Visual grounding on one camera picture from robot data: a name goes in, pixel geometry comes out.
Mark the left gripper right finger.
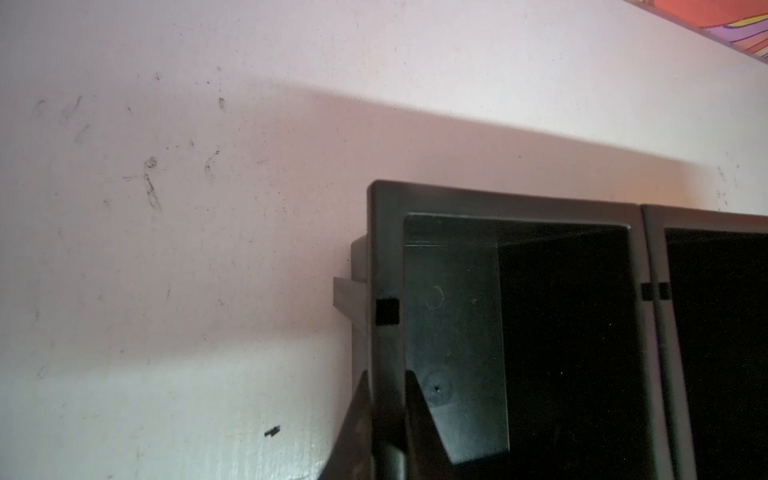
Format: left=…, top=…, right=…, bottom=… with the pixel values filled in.
left=405, top=370, right=456, bottom=480

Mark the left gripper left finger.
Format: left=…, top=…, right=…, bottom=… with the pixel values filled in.
left=318, top=371, right=372, bottom=480

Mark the black bin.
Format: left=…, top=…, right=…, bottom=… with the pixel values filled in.
left=642, top=205, right=767, bottom=479
left=333, top=180, right=673, bottom=479

